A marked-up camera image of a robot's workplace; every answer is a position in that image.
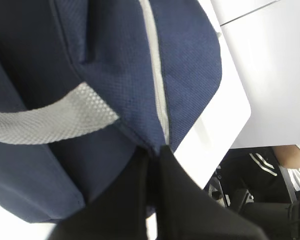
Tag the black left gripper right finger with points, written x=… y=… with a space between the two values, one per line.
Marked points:
x=185 y=212

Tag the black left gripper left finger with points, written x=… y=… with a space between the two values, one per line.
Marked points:
x=119 y=213

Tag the navy and white lunch bag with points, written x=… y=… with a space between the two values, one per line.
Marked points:
x=83 y=83

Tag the black office chair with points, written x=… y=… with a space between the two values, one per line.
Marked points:
x=262 y=194

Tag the seated person in background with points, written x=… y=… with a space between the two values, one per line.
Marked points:
x=286 y=156

